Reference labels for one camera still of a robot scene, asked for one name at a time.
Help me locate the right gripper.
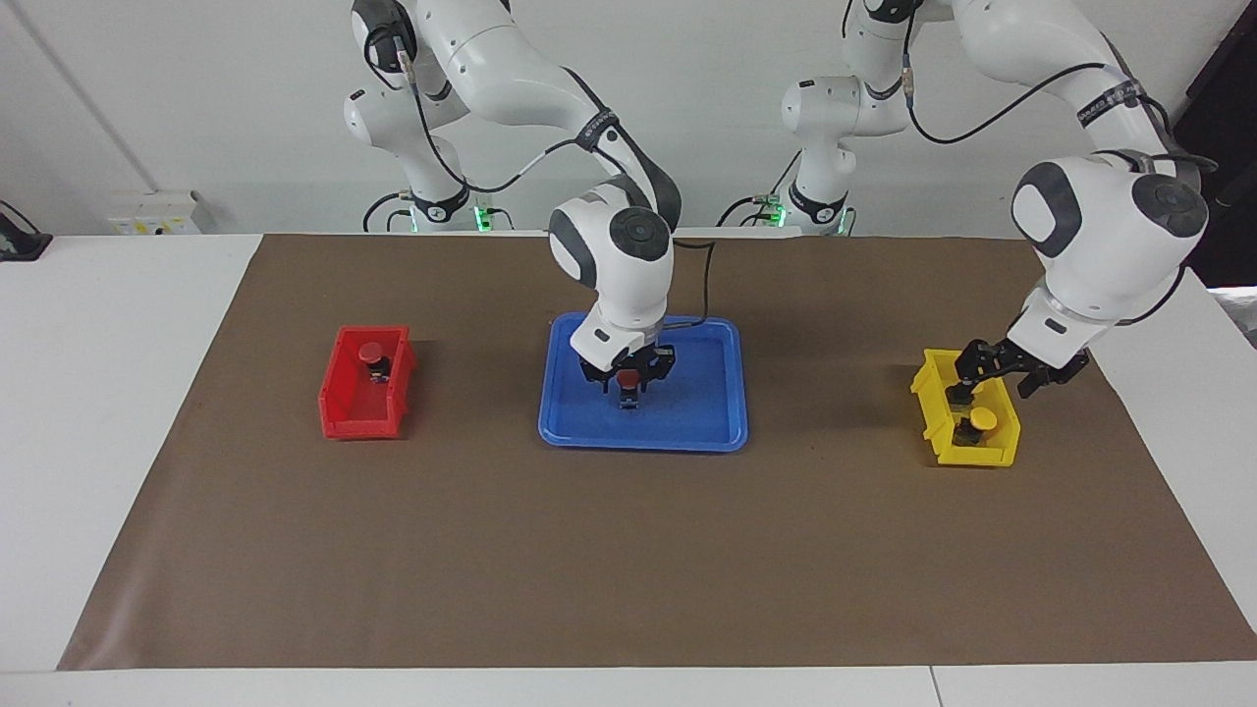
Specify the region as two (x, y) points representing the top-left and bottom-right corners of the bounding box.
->
(578, 342), (678, 397)

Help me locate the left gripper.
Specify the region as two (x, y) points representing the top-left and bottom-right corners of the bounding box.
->
(946, 339), (1092, 407)

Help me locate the blue plastic tray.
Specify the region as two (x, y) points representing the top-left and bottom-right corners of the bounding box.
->
(537, 312), (750, 454)

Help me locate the yellow plastic bin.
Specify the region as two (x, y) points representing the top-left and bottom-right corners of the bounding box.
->
(909, 348), (1023, 468)

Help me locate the red plastic bin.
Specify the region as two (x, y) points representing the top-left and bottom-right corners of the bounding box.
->
(317, 325), (418, 441)

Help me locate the black stand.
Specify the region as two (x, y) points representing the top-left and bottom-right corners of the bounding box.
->
(1173, 27), (1257, 290)
(0, 200), (54, 263)

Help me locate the black cable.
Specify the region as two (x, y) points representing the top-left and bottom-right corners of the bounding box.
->
(363, 22), (716, 327)
(898, 39), (1221, 328)
(361, 190), (414, 235)
(715, 147), (804, 230)

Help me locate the white wall socket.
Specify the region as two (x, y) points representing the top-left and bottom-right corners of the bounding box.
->
(105, 190), (203, 238)

